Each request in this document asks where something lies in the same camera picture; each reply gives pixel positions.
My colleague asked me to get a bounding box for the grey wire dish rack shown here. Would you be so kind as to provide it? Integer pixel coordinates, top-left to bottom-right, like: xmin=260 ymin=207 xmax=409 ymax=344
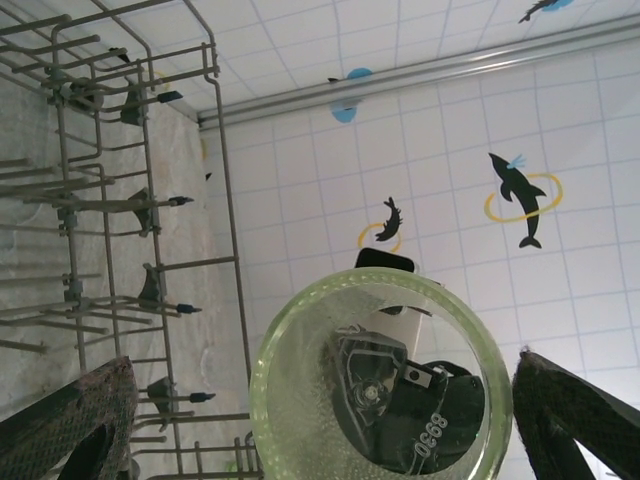
xmin=0 ymin=0 xmax=266 ymax=480

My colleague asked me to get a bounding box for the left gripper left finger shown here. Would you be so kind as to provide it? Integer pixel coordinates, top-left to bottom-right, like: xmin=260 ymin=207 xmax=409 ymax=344
xmin=0 ymin=355 xmax=139 ymax=480

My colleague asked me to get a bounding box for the black fish yellow ring sticker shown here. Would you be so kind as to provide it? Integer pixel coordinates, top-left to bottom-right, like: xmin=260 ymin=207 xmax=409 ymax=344
xmin=199 ymin=137 xmax=214 ymax=182
xmin=108 ymin=46 xmax=170 ymax=94

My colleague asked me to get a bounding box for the frosted pale green cup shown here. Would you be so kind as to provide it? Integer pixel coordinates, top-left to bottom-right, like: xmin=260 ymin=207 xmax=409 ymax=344
xmin=248 ymin=266 xmax=515 ymax=480

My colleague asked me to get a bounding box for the large dolphin yellow ring sticker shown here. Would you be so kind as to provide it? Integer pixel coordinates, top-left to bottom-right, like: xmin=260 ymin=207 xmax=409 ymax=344
xmin=483 ymin=151 xmax=565 ymax=250

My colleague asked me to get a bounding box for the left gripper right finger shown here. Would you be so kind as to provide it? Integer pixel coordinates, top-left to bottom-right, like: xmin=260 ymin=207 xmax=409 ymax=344
xmin=510 ymin=349 xmax=640 ymax=480

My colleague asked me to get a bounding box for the fish on blue circle sticker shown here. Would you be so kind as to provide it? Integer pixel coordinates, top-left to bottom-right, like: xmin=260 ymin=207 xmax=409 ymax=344
xmin=517 ymin=0 xmax=576 ymax=25

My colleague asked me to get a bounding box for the spiky fish yellow ring sticker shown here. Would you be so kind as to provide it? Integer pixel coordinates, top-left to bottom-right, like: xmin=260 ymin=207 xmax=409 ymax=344
xmin=357 ymin=196 xmax=405 ymax=255

